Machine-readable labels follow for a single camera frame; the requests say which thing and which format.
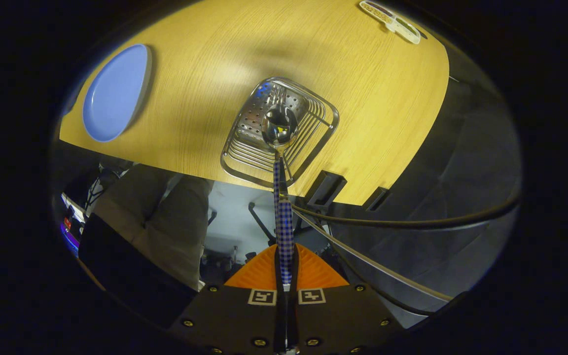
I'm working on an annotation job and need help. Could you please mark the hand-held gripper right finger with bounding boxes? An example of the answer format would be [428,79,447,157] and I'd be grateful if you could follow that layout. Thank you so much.
[289,245,405,353]

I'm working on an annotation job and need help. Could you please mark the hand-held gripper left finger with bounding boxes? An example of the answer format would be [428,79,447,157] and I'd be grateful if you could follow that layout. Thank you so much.
[168,245,284,353]

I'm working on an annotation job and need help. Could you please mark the blue chequered handle spoon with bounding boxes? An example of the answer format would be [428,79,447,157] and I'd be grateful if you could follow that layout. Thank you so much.
[261,104,298,292]

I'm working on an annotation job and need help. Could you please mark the black chair base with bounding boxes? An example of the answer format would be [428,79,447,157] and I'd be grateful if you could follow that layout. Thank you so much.
[248,201,277,247]

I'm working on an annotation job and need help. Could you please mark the black table clamp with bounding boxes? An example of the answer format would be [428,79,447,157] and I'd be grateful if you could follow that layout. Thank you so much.
[363,186,391,212]
[306,170,348,209]

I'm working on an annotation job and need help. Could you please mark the person's grey trousers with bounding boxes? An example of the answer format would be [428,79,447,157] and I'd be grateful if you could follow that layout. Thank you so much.
[89,163,215,291]

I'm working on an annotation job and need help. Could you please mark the lit electronic device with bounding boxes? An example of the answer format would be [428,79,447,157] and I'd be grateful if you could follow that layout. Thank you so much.
[60,192,87,257]

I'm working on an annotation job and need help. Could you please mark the blue round plate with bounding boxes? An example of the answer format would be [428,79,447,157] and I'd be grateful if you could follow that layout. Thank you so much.
[82,43,152,143]

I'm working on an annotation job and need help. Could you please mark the white divided snack tray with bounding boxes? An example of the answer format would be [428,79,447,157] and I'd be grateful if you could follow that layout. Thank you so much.
[359,0,421,45]

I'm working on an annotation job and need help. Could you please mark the thin grey cable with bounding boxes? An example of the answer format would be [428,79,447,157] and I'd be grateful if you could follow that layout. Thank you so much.
[291,207,455,316]

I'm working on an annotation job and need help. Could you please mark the thick black cable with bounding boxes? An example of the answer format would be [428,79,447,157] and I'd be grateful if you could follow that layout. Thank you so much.
[291,187,521,230]

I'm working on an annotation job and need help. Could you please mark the metal wire drainer basket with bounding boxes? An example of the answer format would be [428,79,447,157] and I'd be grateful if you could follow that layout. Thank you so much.
[220,76,340,189]

